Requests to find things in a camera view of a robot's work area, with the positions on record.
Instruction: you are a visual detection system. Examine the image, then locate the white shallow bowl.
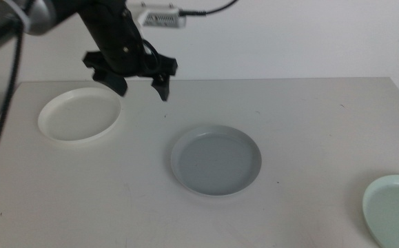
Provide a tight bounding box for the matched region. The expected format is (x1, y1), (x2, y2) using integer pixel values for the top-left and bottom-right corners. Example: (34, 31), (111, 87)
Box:
(37, 86), (123, 143)

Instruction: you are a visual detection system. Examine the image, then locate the grey shallow bowl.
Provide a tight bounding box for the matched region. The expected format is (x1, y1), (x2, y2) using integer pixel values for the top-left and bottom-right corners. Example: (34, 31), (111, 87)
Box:
(170, 124), (263, 198)

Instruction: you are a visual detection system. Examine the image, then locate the mint green shallow bowl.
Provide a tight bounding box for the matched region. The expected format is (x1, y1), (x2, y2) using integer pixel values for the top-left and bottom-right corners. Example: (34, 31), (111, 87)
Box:
(362, 174), (399, 248)

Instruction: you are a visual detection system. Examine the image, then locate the thin black left wrist cable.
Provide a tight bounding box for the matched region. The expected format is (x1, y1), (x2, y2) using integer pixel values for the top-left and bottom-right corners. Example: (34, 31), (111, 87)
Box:
(141, 39), (161, 76)

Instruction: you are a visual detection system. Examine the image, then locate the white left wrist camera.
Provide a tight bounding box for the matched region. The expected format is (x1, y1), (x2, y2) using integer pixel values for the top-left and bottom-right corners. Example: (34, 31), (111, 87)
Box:
(128, 1), (187, 29)

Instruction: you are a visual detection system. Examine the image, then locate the black left camera cable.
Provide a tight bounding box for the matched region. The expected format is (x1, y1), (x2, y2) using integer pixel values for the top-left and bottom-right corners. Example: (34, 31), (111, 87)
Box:
(178, 0), (238, 17)

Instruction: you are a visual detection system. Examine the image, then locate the black braided cable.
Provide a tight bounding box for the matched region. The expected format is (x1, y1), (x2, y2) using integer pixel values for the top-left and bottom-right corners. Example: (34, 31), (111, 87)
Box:
(0, 19), (25, 196)

